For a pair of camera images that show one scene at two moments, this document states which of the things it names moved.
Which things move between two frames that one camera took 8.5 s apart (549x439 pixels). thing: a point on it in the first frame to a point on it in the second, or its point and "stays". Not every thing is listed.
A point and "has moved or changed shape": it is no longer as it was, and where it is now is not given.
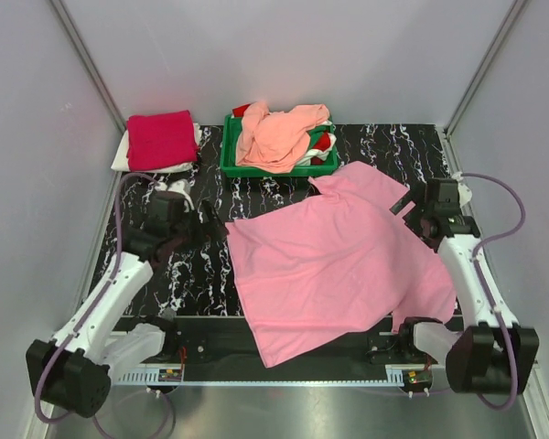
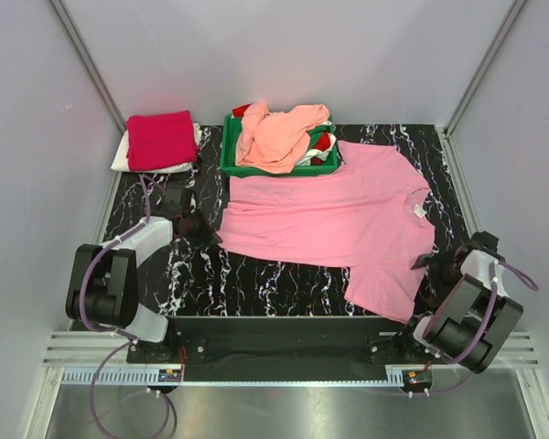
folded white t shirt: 121,157 stays
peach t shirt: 274,141 stays
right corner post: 452,122 stays
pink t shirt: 342,272 has moved or changed shape
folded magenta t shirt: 161,139 stays
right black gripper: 413,227 to 435,285
